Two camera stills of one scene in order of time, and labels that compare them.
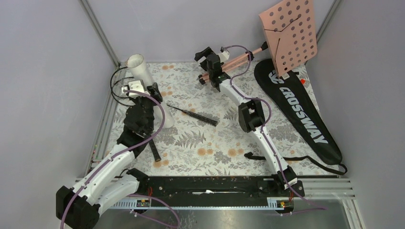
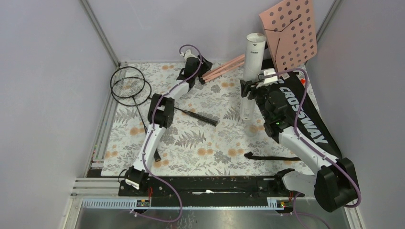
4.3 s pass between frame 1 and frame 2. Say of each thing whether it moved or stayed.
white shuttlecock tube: moved
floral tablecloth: stayed
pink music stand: stayed
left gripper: moved
